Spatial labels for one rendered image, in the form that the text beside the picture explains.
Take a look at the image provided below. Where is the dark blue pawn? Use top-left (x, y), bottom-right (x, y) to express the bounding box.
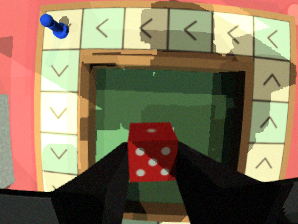
top-left (40, 14), bottom-right (69, 39)

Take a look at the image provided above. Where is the cream board game track with arrows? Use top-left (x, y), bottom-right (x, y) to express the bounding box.
top-left (40, 7), bottom-right (291, 224)

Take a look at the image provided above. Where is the red die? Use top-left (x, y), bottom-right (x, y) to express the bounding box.
top-left (128, 123), bottom-right (178, 183)

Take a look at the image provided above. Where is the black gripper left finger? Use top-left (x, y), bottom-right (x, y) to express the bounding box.
top-left (0, 143), bottom-right (129, 224)

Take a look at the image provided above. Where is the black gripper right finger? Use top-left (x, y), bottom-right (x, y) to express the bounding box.
top-left (174, 141), bottom-right (298, 224)

